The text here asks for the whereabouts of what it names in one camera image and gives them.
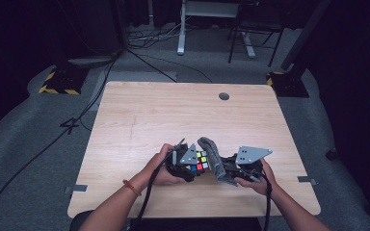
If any grey fluffy cloth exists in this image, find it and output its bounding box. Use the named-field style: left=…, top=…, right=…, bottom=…
left=197, top=136, right=239, bottom=187

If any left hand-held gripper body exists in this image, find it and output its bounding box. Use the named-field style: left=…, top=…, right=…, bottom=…
left=166, top=138, right=206, bottom=183

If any grey slanted stand pole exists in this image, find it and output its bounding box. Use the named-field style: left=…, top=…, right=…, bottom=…
left=280, top=0, right=333, bottom=71

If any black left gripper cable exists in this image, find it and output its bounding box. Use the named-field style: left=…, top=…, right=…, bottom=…
left=131, top=150, right=177, bottom=231

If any long black floor cable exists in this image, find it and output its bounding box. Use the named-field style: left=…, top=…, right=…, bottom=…
left=0, top=52, right=119, bottom=230

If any white desk frame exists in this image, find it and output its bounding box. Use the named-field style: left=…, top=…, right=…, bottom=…
left=176, top=0, right=257, bottom=59

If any grey tape piece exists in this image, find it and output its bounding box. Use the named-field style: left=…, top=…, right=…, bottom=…
left=297, top=175, right=319, bottom=187
left=65, top=184, right=89, bottom=195

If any person's dark clothing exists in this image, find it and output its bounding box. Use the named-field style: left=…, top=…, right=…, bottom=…
left=69, top=210, right=264, bottom=231

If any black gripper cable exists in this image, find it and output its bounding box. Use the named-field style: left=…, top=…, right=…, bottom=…
left=131, top=150, right=177, bottom=231
left=259, top=165, right=274, bottom=231

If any multicoloured puzzle cube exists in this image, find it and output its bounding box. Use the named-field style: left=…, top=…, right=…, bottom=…
left=189, top=149, right=210, bottom=172

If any person's left hand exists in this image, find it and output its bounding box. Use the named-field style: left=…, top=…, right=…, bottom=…
left=138, top=142, right=187, bottom=191

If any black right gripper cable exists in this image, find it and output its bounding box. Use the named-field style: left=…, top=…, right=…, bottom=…
left=259, top=165, right=274, bottom=231

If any red bracelet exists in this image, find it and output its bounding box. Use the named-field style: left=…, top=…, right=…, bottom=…
left=121, top=178, right=143, bottom=197

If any black yellow striped stand base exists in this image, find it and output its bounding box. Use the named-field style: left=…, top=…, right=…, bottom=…
left=38, top=65, right=90, bottom=95
left=265, top=70, right=310, bottom=98

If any person's right hand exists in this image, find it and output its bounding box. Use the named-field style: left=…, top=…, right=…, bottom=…
left=234, top=158, right=278, bottom=196

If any black metal chair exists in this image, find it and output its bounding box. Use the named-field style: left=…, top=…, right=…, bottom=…
left=226, top=0, right=285, bottom=68

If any thin straight black floor cable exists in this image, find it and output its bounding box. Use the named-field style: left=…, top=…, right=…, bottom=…
left=126, top=47, right=178, bottom=83

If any bundle of floor cables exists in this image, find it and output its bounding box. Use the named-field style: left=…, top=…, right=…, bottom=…
left=126, top=22, right=187, bottom=51

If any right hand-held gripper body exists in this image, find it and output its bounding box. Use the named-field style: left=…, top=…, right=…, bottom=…
left=221, top=145, right=274, bottom=184

